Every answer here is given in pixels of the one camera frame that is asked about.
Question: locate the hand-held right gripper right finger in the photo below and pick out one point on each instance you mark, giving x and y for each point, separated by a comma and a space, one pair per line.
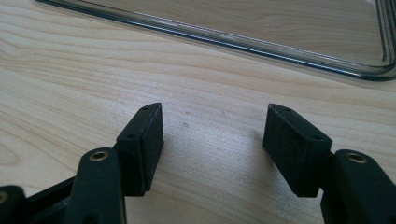
295, 152

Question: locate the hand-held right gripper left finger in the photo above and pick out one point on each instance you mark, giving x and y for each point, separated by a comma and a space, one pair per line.
141, 155

